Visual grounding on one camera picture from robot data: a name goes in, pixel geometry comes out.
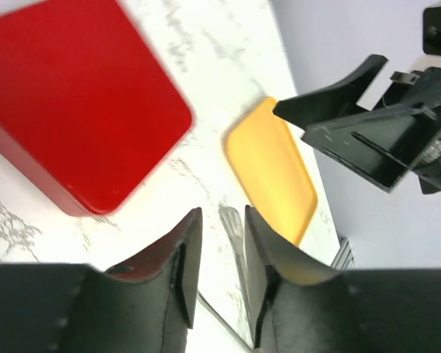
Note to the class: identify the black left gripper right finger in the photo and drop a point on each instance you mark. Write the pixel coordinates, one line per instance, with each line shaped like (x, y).
(298, 304)

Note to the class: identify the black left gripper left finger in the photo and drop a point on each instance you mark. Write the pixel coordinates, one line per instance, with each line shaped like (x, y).
(146, 303)

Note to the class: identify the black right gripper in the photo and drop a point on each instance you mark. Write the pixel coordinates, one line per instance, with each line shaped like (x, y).
(382, 145)

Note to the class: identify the metal tongs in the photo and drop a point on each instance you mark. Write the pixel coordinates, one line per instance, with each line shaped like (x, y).
(232, 224)

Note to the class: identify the red box lid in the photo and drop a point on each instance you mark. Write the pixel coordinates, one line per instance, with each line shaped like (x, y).
(86, 110)

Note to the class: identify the yellow tray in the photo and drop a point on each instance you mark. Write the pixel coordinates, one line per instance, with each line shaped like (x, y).
(271, 171)

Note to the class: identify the aluminium front rail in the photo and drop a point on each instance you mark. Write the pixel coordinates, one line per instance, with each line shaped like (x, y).
(344, 258)

